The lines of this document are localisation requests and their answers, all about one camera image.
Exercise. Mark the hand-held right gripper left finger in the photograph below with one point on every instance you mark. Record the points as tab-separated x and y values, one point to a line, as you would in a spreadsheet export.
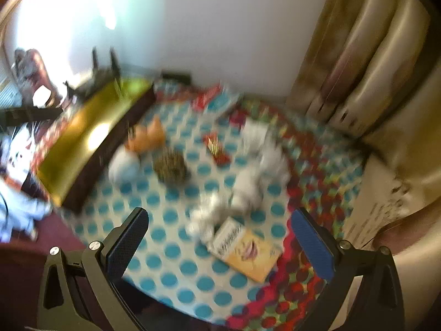
127	244

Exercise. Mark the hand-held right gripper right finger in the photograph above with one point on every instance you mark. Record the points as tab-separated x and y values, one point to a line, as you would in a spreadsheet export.
311	244

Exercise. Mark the white sock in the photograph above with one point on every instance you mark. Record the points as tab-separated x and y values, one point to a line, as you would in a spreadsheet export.
274	162
248	186
122	167

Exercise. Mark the brown pine cone ball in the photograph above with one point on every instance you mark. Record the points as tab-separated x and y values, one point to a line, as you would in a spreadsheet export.
170	165

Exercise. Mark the brown box with gold lining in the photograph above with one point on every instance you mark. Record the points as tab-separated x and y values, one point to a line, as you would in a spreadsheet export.
86	134

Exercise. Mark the polka dot blanket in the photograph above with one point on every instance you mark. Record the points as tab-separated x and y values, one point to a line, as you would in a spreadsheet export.
179	248

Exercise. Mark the yellow flat box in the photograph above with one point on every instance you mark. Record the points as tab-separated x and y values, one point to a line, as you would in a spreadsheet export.
248	255

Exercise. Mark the orange plush toy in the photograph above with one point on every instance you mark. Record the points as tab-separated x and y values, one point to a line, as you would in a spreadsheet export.
148	138

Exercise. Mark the white printed cloth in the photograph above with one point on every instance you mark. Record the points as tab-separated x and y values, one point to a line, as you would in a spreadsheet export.
17	207

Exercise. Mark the red snack packet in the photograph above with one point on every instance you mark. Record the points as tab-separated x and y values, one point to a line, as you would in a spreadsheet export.
215	146

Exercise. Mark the large beige leaf print pillow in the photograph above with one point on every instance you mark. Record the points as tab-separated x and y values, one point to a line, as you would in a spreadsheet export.
413	151

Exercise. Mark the black bar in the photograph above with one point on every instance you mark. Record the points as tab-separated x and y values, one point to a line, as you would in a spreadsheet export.
31	114

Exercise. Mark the red and white medicine box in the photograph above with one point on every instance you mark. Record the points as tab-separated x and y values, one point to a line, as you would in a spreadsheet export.
210	98

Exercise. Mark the black pronged device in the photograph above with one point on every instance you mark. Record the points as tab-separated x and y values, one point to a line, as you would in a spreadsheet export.
94	79

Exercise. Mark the reddish brown object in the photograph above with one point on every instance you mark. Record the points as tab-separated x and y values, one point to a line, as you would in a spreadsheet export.
34	72

